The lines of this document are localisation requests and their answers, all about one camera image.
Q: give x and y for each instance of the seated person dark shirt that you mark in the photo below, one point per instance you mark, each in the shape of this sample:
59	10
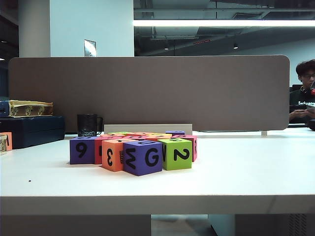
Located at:
301	98

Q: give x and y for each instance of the green block letters W O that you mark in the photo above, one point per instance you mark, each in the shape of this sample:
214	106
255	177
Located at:
177	155

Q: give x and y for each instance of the long ceiling light strip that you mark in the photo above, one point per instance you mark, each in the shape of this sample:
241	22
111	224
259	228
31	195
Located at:
221	23

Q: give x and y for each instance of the red led ceiling sign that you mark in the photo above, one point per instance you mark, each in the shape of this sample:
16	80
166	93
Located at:
201	42

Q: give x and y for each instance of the silver wall plate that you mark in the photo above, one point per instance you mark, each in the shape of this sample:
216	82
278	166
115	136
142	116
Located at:
89	48

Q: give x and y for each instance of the black object at desk edge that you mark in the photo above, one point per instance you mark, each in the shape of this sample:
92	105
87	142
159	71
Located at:
312	125

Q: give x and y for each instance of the orange block digit 3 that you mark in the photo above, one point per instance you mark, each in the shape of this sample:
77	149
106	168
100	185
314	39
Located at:
110	156

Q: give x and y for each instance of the pink block letter O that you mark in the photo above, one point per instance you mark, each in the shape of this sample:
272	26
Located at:
194	148

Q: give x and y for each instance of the black patterned mug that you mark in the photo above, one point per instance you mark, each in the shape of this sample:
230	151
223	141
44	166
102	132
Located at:
86	124

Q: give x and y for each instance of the yellow patterned box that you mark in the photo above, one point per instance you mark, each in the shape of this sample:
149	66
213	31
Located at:
30	109

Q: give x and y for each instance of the small purple foam block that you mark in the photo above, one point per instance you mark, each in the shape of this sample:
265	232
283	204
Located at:
175	133

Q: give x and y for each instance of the green foam block plain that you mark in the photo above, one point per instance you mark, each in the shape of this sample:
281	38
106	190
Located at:
116	133

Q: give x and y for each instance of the beige picture foam block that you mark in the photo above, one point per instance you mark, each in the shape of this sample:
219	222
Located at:
2	146

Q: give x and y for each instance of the brown desk partition panel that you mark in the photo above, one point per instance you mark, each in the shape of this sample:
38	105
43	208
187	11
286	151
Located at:
152	93

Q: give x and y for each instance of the yellow foam block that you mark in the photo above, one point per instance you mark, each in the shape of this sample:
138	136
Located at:
160	135

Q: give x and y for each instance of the red foam block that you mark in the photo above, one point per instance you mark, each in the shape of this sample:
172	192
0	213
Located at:
98	152

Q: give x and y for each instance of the blue box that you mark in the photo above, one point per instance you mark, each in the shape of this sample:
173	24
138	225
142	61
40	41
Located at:
3	108

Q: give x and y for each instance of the purple block digit 9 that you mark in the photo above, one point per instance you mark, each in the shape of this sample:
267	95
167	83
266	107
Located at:
81	151

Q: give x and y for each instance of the purple block letter G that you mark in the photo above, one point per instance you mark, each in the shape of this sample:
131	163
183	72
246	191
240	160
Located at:
142	158

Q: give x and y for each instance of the dark blue case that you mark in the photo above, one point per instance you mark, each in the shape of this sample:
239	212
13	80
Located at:
34	131

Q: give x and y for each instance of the orange foam block edge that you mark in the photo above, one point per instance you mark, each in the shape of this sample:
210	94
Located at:
9	141

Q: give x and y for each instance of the white partition foot bracket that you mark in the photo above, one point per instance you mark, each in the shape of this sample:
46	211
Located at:
264	133

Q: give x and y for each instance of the grey under-desk panel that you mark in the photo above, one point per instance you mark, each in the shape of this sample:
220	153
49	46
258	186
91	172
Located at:
275	225
73	225

